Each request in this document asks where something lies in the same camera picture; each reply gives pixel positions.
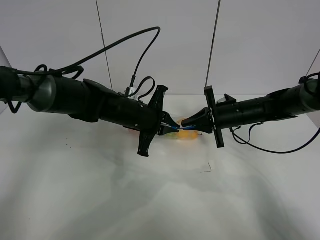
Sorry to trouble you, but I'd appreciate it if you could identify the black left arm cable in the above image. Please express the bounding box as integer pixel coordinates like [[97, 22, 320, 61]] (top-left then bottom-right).
[[4, 26, 161, 115]]

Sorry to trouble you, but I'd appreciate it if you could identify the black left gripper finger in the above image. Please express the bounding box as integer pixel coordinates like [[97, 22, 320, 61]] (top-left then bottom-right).
[[162, 111, 180, 127], [157, 125, 179, 136]]

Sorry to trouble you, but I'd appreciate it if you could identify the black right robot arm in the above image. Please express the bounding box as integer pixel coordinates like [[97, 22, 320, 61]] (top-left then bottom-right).
[[181, 73, 320, 148]]

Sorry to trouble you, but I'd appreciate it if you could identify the clear blue-zip plastic bag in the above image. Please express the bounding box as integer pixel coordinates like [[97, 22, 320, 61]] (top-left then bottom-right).
[[124, 116, 205, 145]]

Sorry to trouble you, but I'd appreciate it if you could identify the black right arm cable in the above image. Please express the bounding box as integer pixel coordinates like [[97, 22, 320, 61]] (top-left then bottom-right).
[[229, 122, 320, 154]]

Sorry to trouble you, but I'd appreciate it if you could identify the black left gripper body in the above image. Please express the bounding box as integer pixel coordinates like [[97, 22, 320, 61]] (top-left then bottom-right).
[[122, 85, 168, 157]]

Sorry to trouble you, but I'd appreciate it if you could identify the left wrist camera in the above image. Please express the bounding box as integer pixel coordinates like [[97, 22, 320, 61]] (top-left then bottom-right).
[[118, 86, 138, 101]]

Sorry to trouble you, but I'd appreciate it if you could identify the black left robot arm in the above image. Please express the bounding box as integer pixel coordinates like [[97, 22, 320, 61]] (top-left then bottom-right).
[[0, 66, 180, 157]]

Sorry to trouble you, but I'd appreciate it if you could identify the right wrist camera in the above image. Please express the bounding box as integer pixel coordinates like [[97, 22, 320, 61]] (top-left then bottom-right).
[[216, 94, 237, 106]]

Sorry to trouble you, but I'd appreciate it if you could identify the yellow fruit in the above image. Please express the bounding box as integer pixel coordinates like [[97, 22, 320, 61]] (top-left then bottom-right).
[[178, 130, 199, 140]]

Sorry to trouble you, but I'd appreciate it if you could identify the green fruit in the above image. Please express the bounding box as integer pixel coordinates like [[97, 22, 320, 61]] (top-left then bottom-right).
[[164, 132, 179, 140]]

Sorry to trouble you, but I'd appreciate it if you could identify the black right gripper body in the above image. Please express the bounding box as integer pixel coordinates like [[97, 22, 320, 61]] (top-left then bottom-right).
[[204, 86, 244, 148]]

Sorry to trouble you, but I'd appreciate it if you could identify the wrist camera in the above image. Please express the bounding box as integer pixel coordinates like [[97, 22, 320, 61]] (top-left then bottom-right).
[[216, 94, 237, 106], [118, 86, 138, 101]]

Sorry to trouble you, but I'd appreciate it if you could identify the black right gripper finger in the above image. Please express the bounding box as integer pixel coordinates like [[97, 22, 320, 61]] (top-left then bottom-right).
[[181, 107, 210, 125], [193, 124, 215, 134]]

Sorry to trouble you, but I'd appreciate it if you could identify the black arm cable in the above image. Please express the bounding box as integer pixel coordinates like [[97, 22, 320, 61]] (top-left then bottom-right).
[[4, 26, 161, 115], [229, 122, 320, 154]]

